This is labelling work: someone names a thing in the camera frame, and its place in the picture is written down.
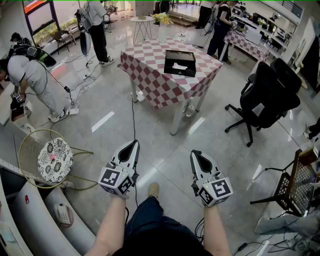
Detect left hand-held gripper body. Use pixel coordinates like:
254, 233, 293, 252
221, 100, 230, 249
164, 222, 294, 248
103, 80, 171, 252
97, 161, 140, 197

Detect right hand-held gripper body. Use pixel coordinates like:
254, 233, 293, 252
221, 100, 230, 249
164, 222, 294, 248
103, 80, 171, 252
191, 171, 235, 208

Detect black box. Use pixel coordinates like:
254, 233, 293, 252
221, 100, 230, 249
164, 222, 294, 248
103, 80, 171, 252
163, 49, 197, 78

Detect person's left forearm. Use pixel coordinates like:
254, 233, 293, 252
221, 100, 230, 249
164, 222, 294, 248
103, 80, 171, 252
84, 194, 128, 256

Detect person's right forearm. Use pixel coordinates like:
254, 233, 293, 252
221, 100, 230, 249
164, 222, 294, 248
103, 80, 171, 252
203, 203, 233, 256

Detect brown box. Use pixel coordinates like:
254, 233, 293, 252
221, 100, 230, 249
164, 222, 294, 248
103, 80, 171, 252
298, 145, 319, 166

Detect person's beige shoe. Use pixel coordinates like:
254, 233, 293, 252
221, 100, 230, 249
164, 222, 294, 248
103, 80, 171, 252
147, 181, 161, 200

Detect person's leg in dark jeans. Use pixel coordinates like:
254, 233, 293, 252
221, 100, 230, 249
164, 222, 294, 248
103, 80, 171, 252
124, 196, 202, 242

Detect clear plastic bottle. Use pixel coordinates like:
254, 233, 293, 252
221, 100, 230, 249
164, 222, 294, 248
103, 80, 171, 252
183, 98, 196, 119

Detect floral round cushion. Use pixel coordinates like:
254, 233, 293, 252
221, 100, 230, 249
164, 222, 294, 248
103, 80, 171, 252
37, 137, 74, 184

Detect white desk telephone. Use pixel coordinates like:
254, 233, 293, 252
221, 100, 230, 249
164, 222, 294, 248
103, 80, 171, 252
54, 202, 75, 228

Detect person's black top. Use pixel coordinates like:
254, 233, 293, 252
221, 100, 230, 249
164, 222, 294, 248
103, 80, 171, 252
107, 221, 222, 256

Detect black mesh chair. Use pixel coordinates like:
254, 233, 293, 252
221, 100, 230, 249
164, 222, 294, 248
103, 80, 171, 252
249, 148, 319, 218

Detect pink white checkered tablecloth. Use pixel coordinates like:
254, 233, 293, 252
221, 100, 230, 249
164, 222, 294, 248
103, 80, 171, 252
222, 29, 272, 62
117, 36, 224, 110

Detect black office chair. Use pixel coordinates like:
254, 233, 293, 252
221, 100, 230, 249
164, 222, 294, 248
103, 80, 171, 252
224, 57, 303, 148

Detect white standing fan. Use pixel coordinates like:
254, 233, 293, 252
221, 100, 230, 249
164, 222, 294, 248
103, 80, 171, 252
79, 30, 92, 68

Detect round wooden side table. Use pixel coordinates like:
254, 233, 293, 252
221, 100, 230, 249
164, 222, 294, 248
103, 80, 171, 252
294, 60, 310, 90

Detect white vase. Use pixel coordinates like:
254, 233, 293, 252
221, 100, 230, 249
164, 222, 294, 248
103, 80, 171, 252
157, 21, 168, 43

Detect wooden chair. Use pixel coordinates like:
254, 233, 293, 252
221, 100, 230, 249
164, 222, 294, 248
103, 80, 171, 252
50, 29, 77, 55

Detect white microwave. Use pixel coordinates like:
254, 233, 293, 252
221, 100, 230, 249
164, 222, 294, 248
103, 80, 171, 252
245, 26, 263, 46

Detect round white side table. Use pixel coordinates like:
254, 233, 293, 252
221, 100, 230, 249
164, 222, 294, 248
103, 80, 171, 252
130, 15, 156, 46

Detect yellow flower bouquet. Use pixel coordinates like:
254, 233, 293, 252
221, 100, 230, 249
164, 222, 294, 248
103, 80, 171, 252
151, 12, 175, 27

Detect white shelf unit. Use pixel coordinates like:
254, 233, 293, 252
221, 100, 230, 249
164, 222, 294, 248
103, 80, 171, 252
231, 3, 300, 53

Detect purple framed window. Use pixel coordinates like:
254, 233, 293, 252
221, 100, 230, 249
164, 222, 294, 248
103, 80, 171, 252
23, 0, 61, 42

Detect yellow-green wire chair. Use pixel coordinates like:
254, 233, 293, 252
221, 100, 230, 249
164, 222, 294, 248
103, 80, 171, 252
17, 128, 99, 191

